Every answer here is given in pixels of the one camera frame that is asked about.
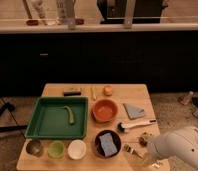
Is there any yellow stick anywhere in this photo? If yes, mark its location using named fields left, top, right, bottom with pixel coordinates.
left=91, top=87, right=97, bottom=101

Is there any blue folded cloth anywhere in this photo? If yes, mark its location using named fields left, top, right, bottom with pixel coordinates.
left=123, top=103, right=145, bottom=119

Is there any green bent vegetable toy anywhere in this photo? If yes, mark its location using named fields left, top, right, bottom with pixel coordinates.
left=63, top=106, right=75, bottom=125

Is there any orange bowl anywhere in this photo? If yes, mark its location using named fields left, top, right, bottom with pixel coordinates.
left=92, top=99, right=118, bottom=123

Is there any silver metal fork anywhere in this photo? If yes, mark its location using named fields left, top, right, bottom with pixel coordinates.
left=123, top=144, right=162, bottom=169

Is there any brown grape bunch toy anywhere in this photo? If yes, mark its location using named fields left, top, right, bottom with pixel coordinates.
left=139, top=132, right=152, bottom=147

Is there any green cup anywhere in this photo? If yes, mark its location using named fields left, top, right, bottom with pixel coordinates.
left=47, top=140, right=64, bottom=159

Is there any red dish on counter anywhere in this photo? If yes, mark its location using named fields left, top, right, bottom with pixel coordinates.
left=26, top=20, right=39, bottom=26

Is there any green plastic tray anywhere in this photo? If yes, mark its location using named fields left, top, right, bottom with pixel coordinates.
left=25, top=97, right=88, bottom=139

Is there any metal cup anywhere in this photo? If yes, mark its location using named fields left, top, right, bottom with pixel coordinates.
left=26, top=140, right=43, bottom=156

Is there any dark bowl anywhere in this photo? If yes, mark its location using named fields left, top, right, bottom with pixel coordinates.
left=94, top=130, right=121, bottom=158

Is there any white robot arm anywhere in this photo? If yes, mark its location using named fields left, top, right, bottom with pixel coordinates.
left=143, top=126, right=198, bottom=169

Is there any small orange fruit toy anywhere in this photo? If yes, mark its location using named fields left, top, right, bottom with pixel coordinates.
left=103, top=85, right=113, bottom=96

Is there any blue sponge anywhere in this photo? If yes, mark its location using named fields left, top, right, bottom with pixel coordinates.
left=99, top=133, right=117, bottom=157

